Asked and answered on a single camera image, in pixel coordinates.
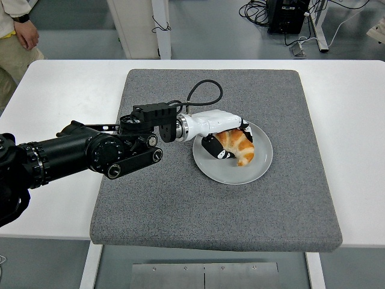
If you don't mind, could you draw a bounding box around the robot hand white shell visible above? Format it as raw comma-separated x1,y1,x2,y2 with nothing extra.
186,110,254,160

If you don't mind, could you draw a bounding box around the golden croissant bread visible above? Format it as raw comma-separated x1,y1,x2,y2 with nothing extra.
215,128,256,167

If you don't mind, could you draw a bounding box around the grey round plate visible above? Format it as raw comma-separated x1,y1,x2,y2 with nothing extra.
192,117,274,185

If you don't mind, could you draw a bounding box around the grey felt mat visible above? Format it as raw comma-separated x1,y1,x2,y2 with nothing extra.
89,69,343,253

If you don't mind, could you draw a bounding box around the grey foot pedal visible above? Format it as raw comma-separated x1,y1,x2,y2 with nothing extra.
289,42,307,57

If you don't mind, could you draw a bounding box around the black computer case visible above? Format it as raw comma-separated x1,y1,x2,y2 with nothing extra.
266,0,310,34

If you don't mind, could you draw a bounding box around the beige cabinet panel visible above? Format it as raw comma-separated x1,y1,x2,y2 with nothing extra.
106,0,160,60

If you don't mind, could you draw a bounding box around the white desk leg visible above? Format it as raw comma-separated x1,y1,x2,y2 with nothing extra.
309,0,329,52

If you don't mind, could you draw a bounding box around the white table leg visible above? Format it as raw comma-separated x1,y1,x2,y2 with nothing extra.
79,240,103,289
305,251,327,289

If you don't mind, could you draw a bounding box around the person's hand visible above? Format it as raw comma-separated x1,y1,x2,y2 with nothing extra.
14,20,40,51

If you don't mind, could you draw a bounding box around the person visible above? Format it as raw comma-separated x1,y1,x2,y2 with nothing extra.
0,0,46,109

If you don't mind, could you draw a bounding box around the white square post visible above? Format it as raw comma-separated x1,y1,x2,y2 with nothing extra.
151,0,172,60

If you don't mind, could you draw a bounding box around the thin black looped cable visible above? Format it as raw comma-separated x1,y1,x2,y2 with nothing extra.
151,14,171,33

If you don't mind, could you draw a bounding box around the black cable bundle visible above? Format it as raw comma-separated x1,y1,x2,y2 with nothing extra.
238,0,270,28

